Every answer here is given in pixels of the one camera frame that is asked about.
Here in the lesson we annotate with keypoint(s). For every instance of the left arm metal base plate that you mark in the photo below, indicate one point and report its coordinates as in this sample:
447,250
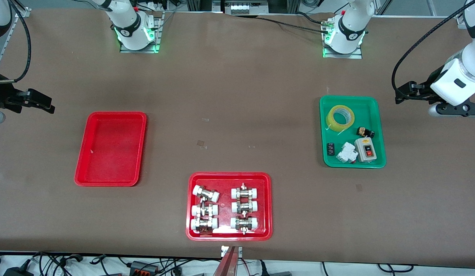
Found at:
343,56

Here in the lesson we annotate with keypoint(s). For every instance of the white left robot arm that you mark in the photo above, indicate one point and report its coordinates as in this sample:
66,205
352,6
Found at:
350,23

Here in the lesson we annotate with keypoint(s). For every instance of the black orange power box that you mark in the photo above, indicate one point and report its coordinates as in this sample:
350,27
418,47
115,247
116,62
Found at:
143,267

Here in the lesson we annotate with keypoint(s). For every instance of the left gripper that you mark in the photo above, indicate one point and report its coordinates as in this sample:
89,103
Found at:
424,90

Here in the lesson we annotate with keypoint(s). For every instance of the red tray holding valves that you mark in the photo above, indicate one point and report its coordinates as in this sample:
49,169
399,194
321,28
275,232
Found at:
226,180

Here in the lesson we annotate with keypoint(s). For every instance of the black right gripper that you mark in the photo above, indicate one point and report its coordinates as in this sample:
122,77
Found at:
2,96

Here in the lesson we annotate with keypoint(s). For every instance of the white terminal block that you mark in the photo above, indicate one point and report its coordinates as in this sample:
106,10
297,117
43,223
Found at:
239,8

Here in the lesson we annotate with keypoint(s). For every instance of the yellow tape roll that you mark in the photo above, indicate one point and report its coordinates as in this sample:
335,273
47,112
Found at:
331,122

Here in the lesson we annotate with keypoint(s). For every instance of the empty red plastic tray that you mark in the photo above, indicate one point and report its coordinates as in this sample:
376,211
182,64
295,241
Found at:
107,130

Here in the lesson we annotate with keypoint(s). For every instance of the small silver metal bracket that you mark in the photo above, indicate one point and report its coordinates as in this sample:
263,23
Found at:
239,251

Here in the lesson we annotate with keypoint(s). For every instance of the black power adapter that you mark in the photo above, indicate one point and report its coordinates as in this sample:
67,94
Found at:
18,272

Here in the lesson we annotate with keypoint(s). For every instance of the black plug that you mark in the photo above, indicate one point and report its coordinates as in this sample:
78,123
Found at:
264,268

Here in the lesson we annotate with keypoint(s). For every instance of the white power strip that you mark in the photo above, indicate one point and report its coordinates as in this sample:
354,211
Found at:
155,5

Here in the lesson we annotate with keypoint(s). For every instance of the small black gold component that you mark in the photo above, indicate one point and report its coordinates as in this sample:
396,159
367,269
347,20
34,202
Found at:
366,132

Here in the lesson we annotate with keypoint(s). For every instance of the green plastic tray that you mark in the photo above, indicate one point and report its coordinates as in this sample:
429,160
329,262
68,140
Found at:
345,138

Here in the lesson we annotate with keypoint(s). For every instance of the short aluminium rail end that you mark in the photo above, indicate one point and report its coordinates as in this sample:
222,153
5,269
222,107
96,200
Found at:
462,21

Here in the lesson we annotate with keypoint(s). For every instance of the small black terminal block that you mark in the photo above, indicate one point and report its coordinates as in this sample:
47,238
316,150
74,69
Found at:
330,149

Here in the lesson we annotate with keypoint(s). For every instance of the grey push button switch box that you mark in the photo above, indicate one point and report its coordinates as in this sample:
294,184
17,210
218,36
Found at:
366,153

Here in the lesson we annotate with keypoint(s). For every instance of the brass valve with white ends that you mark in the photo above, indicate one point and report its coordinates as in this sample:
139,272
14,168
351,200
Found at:
206,193
205,210
244,207
244,223
244,193
204,224

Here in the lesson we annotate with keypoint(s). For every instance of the white circuit breaker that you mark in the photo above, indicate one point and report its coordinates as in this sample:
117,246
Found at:
347,152

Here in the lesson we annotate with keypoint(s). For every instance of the red metal bar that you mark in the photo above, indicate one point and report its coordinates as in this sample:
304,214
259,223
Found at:
226,266

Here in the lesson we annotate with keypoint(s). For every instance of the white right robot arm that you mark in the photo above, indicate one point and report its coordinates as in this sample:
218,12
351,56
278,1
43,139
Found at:
126,19

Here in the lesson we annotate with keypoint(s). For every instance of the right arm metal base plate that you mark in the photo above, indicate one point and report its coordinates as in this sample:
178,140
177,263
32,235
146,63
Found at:
139,51

